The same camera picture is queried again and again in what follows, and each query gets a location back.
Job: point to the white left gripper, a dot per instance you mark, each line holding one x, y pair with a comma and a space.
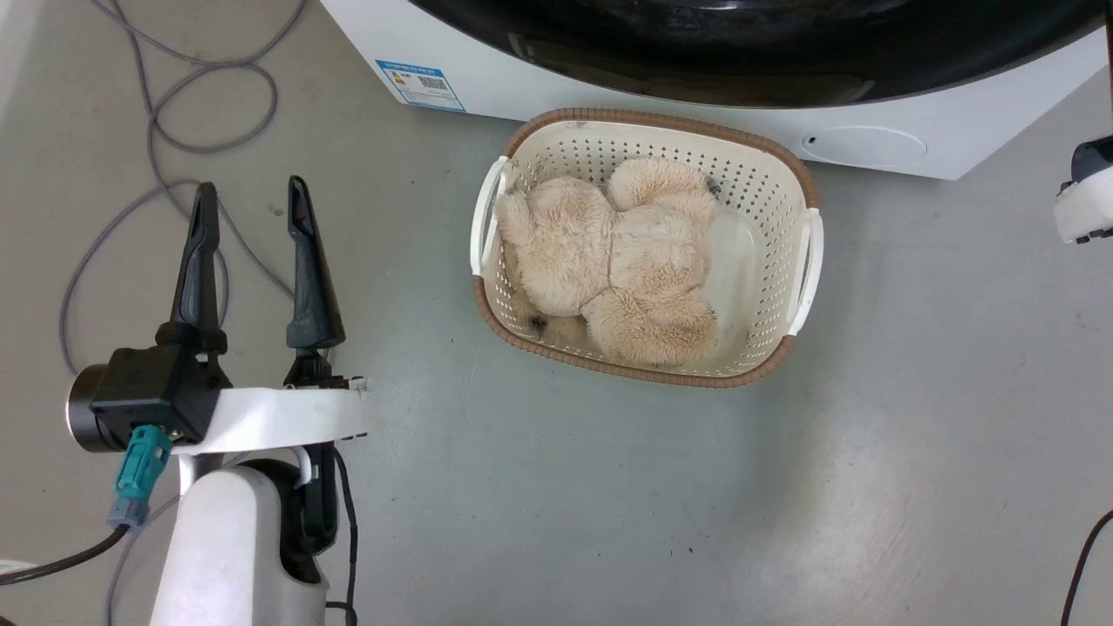
278, 417

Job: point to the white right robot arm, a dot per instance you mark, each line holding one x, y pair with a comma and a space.
1089, 204

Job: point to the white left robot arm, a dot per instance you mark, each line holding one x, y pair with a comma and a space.
226, 548

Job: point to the white washing machine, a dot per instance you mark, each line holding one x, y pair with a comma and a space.
713, 130

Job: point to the black glass washing machine door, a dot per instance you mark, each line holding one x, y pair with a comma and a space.
739, 52

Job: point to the blue white energy label sticker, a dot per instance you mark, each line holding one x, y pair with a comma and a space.
422, 85

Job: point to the beige plush teddy bear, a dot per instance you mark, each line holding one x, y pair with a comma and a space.
626, 252

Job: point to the cream laundry basket brown rim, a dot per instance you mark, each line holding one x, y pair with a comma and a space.
765, 200

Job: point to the round white filter cover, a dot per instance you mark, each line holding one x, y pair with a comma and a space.
863, 146

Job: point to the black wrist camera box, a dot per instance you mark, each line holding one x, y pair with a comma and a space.
143, 391

